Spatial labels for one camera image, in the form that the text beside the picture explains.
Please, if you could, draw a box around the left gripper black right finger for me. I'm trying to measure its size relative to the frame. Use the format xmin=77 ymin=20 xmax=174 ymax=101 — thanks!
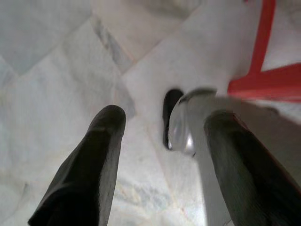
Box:
xmin=204 ymin=112 xmax=301 ymax=226

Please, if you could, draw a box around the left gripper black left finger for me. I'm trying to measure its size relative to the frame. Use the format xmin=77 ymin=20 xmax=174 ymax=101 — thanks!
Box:
xmin=28 ymin=105 xmax=127 ymax=226

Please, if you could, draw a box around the red plastic stool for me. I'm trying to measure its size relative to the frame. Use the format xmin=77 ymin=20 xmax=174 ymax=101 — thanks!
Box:
xmin=227 ymin=0 xmax=301 ymax=103

